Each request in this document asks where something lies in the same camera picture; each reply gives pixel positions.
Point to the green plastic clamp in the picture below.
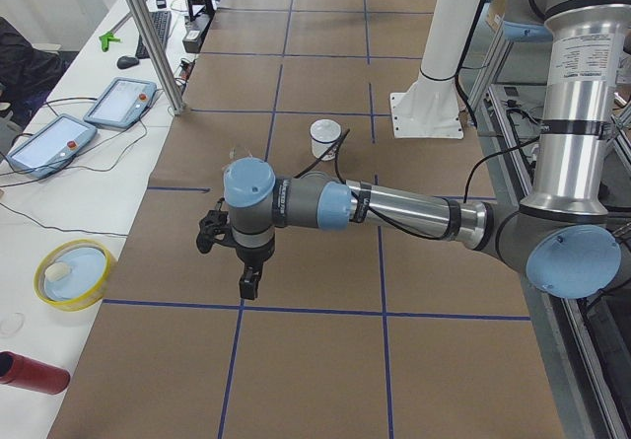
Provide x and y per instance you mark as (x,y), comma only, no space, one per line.
(107,39)

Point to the yellow tape roll with lid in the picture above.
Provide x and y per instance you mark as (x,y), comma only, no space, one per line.
(74,276)

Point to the near teach pendant tablet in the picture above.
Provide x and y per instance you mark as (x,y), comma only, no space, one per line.
(52,148)

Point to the far teach pendant tablet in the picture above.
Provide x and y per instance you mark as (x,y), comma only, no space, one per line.
(122,103)

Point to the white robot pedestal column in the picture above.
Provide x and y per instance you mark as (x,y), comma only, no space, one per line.
(429,108)

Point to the red cylindrical bottle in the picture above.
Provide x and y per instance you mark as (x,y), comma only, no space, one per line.
(22,372)

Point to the white enamel mug blue rim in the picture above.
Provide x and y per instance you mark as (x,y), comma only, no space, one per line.
(323,151)

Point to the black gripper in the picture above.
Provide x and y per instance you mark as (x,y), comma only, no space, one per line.
(254,256)

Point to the white enamel cup lid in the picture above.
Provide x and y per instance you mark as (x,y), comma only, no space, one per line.
(325,131)

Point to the clear plastic funnel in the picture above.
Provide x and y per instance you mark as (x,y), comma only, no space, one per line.
(239,152)

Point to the aluminium frame post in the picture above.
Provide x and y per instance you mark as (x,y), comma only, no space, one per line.
(158,57)

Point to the black computer mouse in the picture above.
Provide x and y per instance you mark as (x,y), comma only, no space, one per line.
(126,62)

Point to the teach pendant tablet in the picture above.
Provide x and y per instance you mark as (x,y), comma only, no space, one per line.
(52,148)
(122,103)

